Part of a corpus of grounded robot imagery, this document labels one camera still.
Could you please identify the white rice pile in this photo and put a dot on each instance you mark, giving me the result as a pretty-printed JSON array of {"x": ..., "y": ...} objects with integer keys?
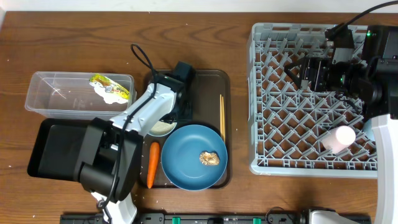
[{"x": 163, "y": 127}]

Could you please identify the wooden chopstick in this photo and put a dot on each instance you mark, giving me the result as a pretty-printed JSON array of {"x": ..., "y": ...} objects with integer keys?
[
  {"x": 224, "y": 121},
  {"x": 220, "y": 115}
]

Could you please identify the dark blue plate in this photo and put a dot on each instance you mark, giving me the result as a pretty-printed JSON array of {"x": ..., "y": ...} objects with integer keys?
[{"x": 180, "y": 157}]

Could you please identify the clear plastic bin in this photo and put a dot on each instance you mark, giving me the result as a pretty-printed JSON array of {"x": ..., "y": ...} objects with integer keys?
[{"x": 69, "y": 95}]

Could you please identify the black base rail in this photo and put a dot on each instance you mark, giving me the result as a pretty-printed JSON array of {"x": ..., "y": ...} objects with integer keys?
[{"x": 306, "y": 217}]

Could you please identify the brown food scrap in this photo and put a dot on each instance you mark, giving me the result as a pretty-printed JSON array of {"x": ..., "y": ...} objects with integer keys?
[{"x": 209, "y": 158}]

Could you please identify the dark brown serving tray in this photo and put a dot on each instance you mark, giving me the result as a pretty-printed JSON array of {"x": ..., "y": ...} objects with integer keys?
[{"x": 205, "y": 96}]

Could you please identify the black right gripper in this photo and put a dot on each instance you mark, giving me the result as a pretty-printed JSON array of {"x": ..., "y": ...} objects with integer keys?
[{"x": 318, "y": 66}]

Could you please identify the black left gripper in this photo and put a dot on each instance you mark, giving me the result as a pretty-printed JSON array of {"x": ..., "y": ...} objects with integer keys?
[{"x": 171, "y": 115}]

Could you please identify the light blue plastic cup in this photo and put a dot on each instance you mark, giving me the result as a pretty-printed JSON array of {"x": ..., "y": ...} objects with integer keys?
[{"x": 367, "y": 130}]

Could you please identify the grey plastic dishwasher rack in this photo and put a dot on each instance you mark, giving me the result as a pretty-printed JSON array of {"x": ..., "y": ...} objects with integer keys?
[{"x": 287, "y": 124}]

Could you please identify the black waste tray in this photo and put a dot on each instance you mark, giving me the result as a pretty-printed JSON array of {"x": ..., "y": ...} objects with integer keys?
[{"x": 56, "y": 148}]

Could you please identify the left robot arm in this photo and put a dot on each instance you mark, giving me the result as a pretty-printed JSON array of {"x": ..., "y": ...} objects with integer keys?
[{"x": 111, "y": 150}]

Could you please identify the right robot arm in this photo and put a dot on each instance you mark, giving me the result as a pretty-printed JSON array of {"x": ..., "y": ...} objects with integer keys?
[{"x": 375, "y": 83}]

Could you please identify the small light blue bowl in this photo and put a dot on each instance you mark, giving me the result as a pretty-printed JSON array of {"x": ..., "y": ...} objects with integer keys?
[{"x": 161, "y": 130}]

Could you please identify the yellow foil snack wrapper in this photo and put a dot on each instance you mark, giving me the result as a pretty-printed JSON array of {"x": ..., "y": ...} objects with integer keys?
[{"x": 107, "y": 85}]

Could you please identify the orange carrot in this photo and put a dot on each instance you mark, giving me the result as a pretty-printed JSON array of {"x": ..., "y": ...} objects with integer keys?
[{"x": 154, "y": 155}]

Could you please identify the pink plastic cup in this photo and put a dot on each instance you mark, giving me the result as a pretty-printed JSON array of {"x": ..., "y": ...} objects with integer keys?
[{"x": 339, "y": 139}]

